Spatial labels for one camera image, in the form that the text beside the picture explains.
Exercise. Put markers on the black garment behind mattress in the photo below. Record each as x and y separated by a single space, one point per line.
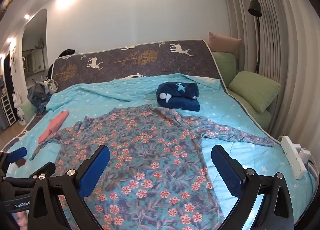
67 52

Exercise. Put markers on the green pillow front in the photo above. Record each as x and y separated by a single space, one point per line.
257 90

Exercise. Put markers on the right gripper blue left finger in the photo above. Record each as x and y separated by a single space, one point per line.
91 170

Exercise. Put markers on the black floor lamp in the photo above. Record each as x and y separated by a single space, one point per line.
256 12

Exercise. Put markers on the green pillow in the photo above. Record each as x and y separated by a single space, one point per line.
226 63
257 90

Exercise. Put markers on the white cat figurine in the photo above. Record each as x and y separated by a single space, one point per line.
17 104

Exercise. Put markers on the white power strip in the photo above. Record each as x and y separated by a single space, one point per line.
297 156

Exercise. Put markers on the light blue star quilt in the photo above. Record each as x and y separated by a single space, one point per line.
96 99

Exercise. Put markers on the beige curtain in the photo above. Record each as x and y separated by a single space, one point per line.
290 56

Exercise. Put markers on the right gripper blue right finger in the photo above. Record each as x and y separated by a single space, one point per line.
229 169

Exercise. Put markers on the blue denim clothes pile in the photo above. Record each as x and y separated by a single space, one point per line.
39 95

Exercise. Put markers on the white small shelf rack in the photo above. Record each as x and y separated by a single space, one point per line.
8 111

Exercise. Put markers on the folded pink garment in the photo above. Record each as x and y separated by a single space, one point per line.
54 125

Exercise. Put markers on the arched wall mirror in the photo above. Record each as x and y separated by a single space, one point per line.
34 49

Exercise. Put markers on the beige pink pillow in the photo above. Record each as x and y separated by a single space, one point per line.
224 44

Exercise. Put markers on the green pillow back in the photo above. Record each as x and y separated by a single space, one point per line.
226 63

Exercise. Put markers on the floral teal shirt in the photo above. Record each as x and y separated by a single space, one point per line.
157 177

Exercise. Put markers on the navy star blanket bundle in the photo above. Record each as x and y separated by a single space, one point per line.
178 95

